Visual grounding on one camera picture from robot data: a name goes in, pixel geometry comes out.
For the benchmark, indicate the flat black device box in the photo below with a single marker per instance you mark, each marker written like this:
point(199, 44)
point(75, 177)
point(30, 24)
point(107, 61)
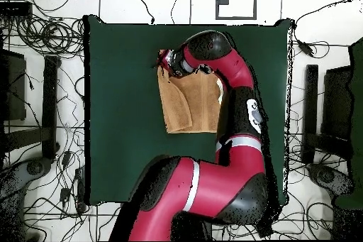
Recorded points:
point(15, 9)

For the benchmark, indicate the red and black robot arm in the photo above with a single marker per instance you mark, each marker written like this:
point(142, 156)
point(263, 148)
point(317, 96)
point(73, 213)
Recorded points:
point(235, 168)

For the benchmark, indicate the dark green table cloth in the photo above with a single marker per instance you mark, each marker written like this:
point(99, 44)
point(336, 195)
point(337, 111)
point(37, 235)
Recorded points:
point(127, 139)

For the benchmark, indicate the large black box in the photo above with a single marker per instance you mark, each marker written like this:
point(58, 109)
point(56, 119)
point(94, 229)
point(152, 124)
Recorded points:
point(337, 97)
point(14, 88)

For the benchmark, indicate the black stand bar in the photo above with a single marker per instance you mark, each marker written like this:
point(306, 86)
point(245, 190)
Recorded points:
point(311, 97)
point(50, 105)

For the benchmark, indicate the grey floor frame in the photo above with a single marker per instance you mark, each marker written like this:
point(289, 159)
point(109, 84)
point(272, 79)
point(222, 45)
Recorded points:
point(235, 18)

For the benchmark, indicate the orange terry towel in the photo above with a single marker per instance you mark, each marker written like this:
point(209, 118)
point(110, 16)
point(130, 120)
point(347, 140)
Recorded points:
point(198, 105)

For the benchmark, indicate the pedestal leg with round foot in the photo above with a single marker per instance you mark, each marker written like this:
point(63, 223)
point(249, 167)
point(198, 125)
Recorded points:
point(34, 168)
point(326, 176)

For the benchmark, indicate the small black power adapter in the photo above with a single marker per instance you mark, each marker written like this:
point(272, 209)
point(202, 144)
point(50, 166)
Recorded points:
point(66, 158)
point(65, 193)

